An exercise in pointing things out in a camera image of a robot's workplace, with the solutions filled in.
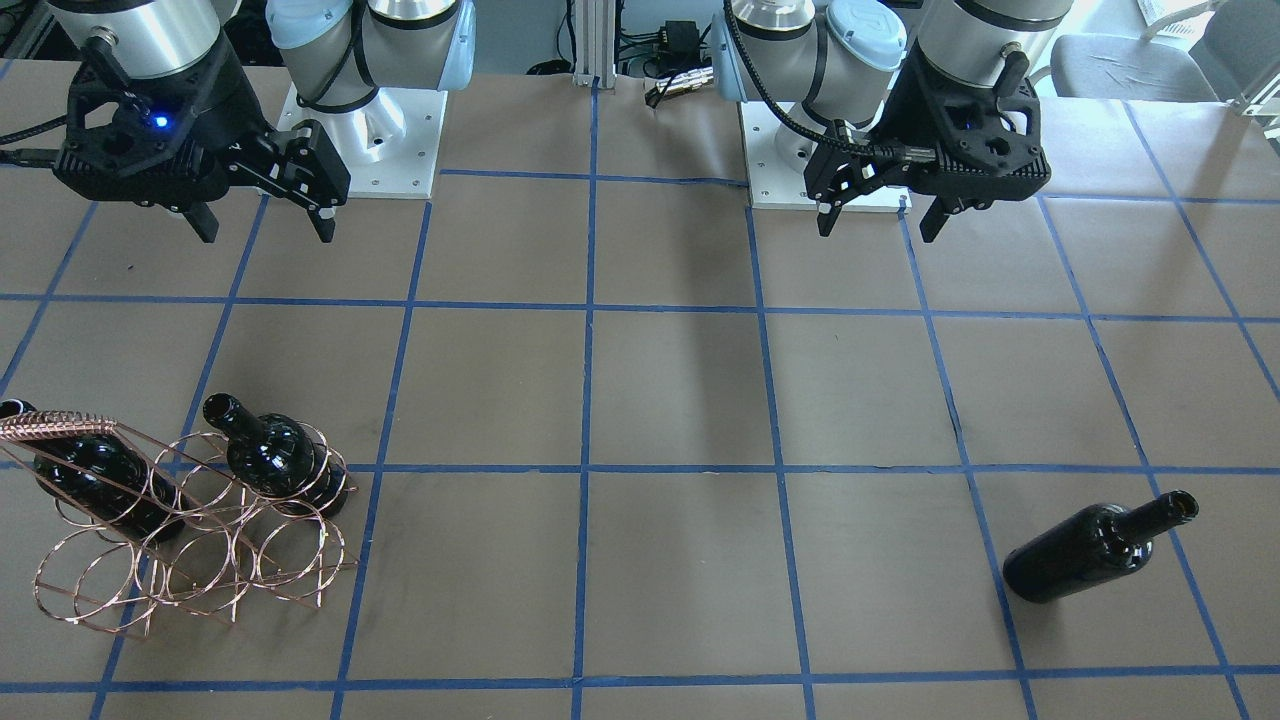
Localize aluminium frame post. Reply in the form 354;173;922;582
571;1;622;91

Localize dark wine bottle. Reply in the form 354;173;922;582
1002;489;1199;603

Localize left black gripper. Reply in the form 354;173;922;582
804;45;1051;243

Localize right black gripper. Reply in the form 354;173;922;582
52;40;351;243

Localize black power adapter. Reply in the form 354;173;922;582
658;20;701;72

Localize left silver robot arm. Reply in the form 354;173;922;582
710;1;1071;243

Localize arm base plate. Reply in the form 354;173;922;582
278;86;451;200
739;100;909;213

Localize copper wire wine basket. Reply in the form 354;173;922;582
3;398;358;639

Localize dark bottle in basket end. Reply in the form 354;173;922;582
18;432;195;544

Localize dark bottle in basket side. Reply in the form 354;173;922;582
202;393;347;518

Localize grey office chair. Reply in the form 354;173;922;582
1047;1;1279;114

